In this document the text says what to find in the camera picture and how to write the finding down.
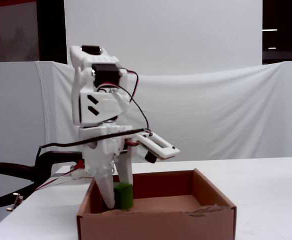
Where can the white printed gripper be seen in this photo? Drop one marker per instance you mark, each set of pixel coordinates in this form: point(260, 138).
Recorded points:
point(93, 156)

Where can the green cube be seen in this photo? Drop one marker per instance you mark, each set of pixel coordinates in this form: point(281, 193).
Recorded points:
point(124, 197)

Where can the brown cardboard box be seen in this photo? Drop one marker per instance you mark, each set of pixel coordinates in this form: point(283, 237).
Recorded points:
point(160, 225)

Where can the circuit board with brass standoffs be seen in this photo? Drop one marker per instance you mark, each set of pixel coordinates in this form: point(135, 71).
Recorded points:
point(16, 200)

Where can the white draped cloth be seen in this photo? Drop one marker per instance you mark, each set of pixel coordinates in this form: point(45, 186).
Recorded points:
point(211, 112)

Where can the black clamp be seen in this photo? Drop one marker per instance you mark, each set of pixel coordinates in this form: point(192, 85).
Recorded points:
point(0, 168)

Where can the white partition board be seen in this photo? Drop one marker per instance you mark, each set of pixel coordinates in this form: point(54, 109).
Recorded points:
point(10, 112)

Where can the white backdrop panel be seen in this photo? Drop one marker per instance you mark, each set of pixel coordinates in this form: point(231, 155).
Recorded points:
point(160, 30)

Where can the brown wooden panel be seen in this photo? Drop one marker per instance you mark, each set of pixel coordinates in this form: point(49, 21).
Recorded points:
point(10, 30)

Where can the long ceiling light strip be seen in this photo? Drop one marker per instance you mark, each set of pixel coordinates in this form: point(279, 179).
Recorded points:
point(269, 30)

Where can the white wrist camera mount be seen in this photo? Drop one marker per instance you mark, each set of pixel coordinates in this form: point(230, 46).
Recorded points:
point(172, 150)

